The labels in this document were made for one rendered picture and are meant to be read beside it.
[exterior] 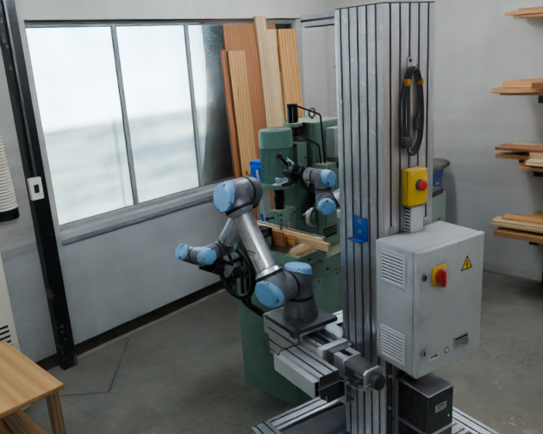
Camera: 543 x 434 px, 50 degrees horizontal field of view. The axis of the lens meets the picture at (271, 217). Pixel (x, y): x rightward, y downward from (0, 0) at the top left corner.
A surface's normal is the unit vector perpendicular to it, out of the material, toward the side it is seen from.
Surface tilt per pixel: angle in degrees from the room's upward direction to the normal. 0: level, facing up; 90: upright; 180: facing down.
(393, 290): 90
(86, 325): 90
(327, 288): 90
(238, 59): 86
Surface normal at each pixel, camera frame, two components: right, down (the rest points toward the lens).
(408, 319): -0.83, 0.20
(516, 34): -0.67, 0.25
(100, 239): 0.74, 0.15
